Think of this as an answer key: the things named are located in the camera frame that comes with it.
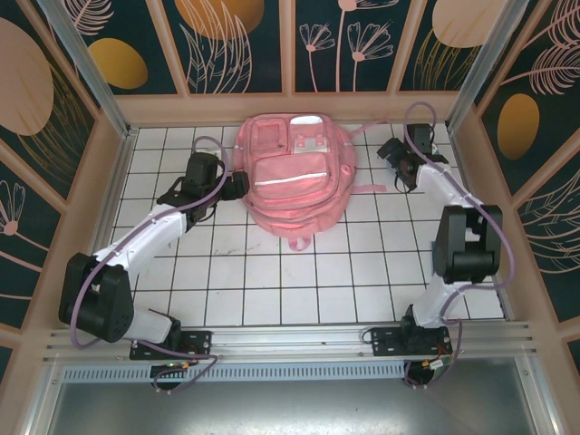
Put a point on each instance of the pink backpack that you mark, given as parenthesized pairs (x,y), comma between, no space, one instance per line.
(294,199)

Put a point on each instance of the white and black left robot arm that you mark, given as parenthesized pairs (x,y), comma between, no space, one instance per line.
(149,235)

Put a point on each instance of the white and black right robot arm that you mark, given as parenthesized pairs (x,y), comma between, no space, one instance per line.
(466,244)

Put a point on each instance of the yellow power connector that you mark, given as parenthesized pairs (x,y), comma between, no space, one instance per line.
(186,364)
(427,364)

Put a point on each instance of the grey metal sheet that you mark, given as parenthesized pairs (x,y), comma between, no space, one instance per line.
(290,408)

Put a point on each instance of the aluminium side rail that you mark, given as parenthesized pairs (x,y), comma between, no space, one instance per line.
(471,181)
(118,172)

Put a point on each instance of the aluminium frame post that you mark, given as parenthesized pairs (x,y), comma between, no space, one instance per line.
(487,68)
(90,68)

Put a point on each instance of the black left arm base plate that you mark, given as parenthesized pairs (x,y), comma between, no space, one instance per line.
(199,342)

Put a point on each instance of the aluminium mounting rail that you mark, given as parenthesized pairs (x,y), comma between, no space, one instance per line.
(290,340)

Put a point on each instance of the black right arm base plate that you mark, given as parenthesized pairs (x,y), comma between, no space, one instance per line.
(385,342)

